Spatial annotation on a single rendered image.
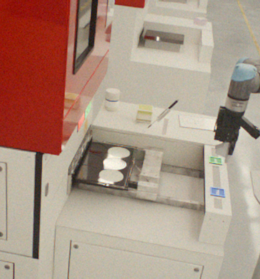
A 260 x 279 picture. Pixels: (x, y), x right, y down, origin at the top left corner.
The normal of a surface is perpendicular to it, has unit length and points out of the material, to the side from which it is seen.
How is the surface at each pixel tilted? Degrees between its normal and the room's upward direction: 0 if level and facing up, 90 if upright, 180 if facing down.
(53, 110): 90
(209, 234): 90
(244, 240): 0
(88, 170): 0
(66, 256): 90
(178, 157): 90
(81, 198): 0
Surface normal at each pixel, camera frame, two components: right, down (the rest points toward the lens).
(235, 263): 0.10, -0.87
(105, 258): -0.17, 0.47
